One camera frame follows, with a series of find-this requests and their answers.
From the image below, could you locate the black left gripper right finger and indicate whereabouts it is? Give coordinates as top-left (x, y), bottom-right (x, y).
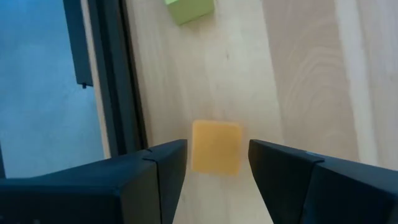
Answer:
top-left (248, 139), bottom-right (398, 224)

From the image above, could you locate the black frame crossbar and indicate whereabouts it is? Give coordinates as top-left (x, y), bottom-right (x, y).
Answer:
top-left (62, 0), bottom-right (95, 90)

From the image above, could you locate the orange wooden block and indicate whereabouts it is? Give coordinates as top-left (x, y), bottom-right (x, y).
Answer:
top-left (190, 119), bottom-right (243, 177)

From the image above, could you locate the green wooden block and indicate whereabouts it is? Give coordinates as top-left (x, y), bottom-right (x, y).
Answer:
top-left (164, 0), bottom-right (216, 27)

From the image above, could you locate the black aluminium table frame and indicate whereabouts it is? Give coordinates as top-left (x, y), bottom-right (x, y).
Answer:
top-left (86, 0), bottom-right (149, 158)

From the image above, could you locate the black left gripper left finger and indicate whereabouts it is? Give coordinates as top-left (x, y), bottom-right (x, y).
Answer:
top-left (0, 138), bottom-right (188, 224)

